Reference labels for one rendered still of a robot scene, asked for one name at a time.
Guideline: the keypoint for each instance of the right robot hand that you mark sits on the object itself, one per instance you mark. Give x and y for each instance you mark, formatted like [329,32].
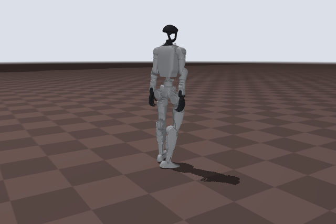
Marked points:
[181,102]

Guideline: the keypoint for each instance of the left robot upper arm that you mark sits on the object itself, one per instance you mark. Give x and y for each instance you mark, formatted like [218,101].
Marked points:
[155,64]

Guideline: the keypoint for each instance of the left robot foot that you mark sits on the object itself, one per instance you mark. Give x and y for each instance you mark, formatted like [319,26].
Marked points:
[161,157]

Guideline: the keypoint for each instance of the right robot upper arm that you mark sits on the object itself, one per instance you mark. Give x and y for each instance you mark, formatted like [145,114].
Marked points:
[181,52]

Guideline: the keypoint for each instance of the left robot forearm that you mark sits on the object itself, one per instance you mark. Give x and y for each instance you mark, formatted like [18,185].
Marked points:
[153,81]

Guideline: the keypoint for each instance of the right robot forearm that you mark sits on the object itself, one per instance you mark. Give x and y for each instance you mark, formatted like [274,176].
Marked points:
[182,81]

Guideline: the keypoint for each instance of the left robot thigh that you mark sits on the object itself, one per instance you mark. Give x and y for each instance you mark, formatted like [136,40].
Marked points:
[162,109]

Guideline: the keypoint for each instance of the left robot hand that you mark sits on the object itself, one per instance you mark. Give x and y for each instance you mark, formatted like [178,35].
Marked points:
[151,98]

